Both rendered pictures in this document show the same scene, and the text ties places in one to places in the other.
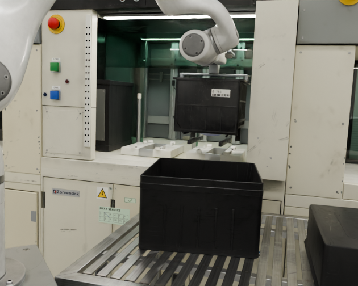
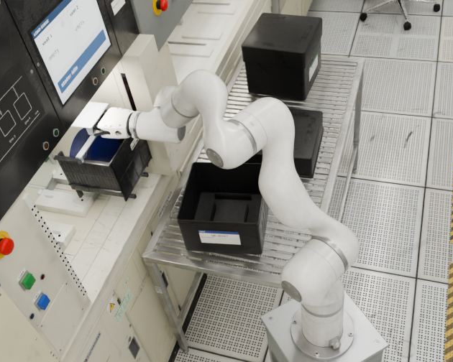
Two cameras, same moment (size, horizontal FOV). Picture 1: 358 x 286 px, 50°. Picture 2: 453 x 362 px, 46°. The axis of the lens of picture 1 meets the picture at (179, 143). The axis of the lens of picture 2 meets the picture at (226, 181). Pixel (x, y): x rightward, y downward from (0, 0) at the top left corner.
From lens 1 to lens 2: 1.80 m
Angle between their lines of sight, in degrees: 78
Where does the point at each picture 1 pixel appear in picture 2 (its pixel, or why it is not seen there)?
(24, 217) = not seen: outside the picture
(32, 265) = (295, 306)
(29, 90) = (18, 336)
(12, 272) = not seen: hidden behind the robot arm
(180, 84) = (114, 164)
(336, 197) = (188, 135)
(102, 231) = (123, 325)
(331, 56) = (162, 55)
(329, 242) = (307, 156)
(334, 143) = not seen: hidden behind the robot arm
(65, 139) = (67, 318)
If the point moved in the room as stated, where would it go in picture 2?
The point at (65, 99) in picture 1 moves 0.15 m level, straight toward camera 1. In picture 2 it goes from (49, 292) to (103, 277)
